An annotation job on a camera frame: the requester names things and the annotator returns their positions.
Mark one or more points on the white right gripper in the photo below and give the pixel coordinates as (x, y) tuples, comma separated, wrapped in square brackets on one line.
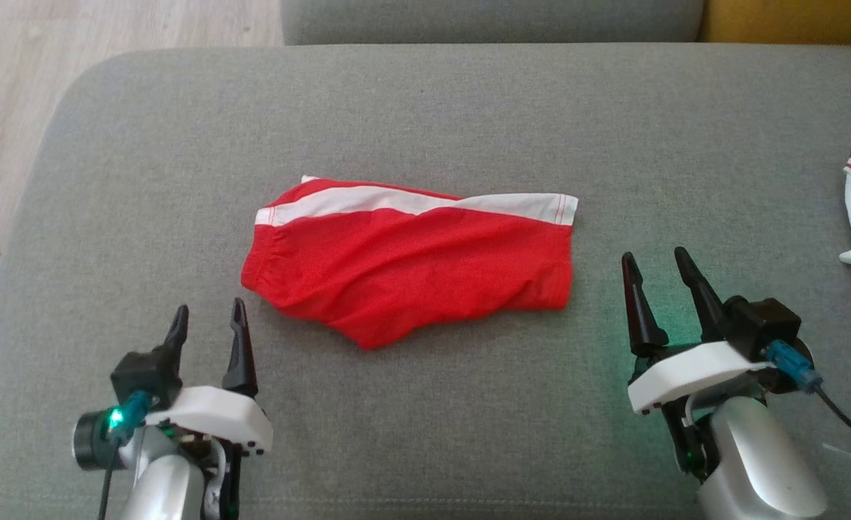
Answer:
[(685, 375)]

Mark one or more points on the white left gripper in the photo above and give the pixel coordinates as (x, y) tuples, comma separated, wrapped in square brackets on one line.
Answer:
[(216, 415)]

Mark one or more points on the red shorts with white band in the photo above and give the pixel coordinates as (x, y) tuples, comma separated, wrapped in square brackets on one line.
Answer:
[(411, 267)]

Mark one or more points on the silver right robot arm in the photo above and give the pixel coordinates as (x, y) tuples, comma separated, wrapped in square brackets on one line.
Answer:
[(758, 462)]

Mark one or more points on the grey fabric sofa seat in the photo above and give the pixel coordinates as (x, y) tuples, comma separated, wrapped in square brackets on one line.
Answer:
[(425, 433)]

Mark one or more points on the yellow cushion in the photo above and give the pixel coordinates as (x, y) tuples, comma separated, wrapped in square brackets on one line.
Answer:
[(794, 22)]

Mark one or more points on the grey sofa back cushion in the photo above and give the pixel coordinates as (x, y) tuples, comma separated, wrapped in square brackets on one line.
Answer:
[(490, 20)]

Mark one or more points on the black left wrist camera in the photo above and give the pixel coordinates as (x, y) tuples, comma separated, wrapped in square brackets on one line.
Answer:
[(144, 375)]

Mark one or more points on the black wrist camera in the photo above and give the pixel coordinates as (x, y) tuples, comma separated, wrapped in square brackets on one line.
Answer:
[(761, 325), (144, 375)]

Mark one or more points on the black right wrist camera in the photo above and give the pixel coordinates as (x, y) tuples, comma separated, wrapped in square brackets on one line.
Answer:
[(761, 325)]

